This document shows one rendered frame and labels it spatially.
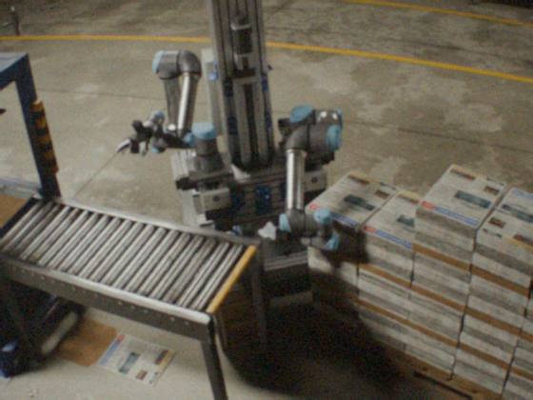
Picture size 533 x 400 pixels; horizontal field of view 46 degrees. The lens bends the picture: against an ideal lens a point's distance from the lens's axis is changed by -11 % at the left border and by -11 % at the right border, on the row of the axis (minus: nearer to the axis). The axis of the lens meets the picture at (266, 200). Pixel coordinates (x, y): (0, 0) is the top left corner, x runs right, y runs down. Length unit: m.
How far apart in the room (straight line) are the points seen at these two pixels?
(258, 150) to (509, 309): 1.63
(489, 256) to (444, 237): 0.22
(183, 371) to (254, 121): 1.35
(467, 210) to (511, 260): 0.29
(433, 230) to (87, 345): 2.05
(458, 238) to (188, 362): 1.62
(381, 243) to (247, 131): 0.99
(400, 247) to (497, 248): 0.50
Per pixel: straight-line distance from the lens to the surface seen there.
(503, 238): 2.63
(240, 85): 3.41
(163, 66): 3.27
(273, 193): 3.62
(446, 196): 2.81
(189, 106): 3.18
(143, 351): 3.73
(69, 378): 3.72
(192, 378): 3.54
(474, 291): 2.85
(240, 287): 3.44
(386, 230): 3.00
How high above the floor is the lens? 2.66
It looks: 35 degrees down
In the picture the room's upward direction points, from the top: 6 degrees counter-clockwise
